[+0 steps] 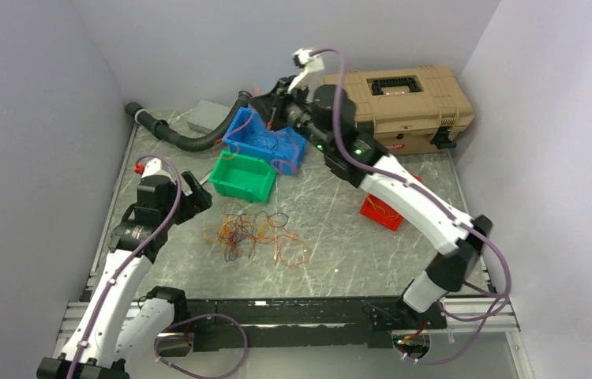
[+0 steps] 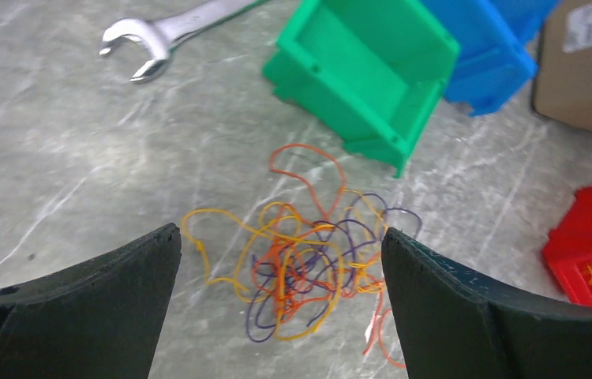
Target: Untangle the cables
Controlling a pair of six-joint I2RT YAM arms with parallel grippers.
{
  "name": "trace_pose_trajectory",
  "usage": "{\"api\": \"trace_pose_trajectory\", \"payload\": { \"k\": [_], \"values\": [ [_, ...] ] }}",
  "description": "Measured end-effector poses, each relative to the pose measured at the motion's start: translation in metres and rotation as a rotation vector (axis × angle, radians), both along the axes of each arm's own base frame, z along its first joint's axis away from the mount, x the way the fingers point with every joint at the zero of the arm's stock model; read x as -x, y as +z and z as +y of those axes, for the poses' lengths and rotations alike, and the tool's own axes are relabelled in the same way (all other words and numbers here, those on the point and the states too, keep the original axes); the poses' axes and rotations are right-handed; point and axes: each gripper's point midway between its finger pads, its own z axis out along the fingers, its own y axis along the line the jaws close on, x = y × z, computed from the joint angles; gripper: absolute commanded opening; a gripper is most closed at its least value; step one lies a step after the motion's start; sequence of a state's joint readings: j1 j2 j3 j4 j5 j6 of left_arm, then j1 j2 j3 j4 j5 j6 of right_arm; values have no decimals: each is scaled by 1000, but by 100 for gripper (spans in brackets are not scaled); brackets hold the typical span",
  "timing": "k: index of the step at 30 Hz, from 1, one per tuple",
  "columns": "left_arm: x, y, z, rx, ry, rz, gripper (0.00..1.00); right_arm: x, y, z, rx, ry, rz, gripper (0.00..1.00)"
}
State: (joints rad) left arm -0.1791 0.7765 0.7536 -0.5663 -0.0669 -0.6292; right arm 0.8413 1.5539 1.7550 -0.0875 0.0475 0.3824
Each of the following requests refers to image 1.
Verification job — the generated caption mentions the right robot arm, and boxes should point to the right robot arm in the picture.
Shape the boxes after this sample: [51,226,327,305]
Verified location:
[250,77,493,328]

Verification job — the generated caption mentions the tan plastic toolbox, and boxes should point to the tan plastic toolbox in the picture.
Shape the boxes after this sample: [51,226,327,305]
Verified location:
[343,66,474,156]

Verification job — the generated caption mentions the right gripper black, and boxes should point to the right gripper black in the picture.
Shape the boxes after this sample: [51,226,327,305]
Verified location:
[249,75,333,155]

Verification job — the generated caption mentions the coloured wire bundle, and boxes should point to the coloured wire bundle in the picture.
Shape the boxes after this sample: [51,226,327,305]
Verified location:
[201,204,313,270]

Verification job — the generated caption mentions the silver open-end wrench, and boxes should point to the silver open-end wrench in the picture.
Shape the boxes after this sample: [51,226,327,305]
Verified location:
[198,171,212,186]

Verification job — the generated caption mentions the blue plastic bin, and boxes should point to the blue plastic bin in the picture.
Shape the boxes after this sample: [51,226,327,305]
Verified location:
[222,107,307,176]

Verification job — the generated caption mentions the black corrugated hose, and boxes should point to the black corrugated hose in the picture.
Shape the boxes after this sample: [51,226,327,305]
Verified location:
[124,90,254,153]

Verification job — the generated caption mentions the red plastic bin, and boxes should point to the red plastic bin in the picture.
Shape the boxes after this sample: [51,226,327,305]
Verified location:
[359,193,404,231]

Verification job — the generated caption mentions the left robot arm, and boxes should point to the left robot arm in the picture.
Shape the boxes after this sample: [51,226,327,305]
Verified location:
[36,169,212,378]

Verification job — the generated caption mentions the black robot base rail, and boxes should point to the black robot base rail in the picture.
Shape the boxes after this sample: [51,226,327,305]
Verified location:
[168,295,447,352]

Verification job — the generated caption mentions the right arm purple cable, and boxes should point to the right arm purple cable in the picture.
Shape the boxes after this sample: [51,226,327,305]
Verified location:
[310,47,512,367]

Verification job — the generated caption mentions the grey rectangular block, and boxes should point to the grey rectangular block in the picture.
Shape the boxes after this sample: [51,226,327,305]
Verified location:
[187,100,231,134]

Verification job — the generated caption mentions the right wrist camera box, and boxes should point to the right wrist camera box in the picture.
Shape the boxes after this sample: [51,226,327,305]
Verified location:
[287,48,325,94]

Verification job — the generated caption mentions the orange wires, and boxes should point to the orange wires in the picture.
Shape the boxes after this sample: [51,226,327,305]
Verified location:
[368,196,402,221]

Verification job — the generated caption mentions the green plastic bin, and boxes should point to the green plastic bin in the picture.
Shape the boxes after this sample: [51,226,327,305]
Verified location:
[208,151,277,203]

